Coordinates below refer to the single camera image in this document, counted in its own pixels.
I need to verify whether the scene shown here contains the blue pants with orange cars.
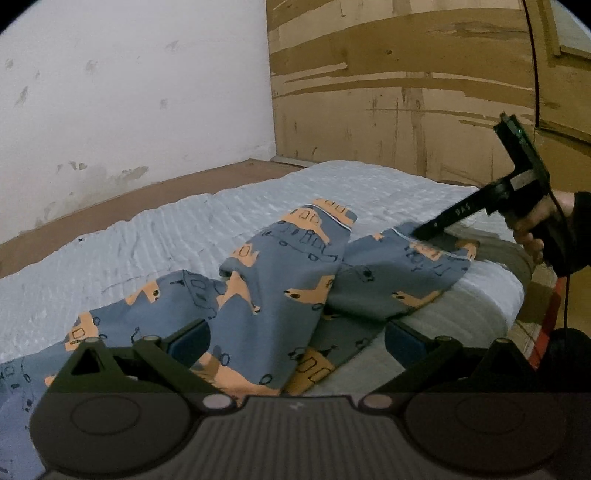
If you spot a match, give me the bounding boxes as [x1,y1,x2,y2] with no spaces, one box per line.
[1,199,479,479]

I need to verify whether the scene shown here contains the person's right hand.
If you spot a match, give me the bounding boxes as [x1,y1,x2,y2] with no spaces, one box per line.
[506,190,575,264]

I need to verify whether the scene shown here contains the light blue textured bedspread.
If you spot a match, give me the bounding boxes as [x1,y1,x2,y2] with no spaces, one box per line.
[0,159,526,398]

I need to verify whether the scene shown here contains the brown plywood wardrobe panel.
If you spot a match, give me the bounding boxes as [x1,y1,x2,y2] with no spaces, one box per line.
[266,1,590,191]

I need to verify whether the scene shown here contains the black cable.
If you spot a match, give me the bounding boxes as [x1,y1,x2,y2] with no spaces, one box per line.
[521,0,574,331]

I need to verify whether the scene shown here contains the brown wooden bed frame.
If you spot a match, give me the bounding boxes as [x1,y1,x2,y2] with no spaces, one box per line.
[1,159,301,277]

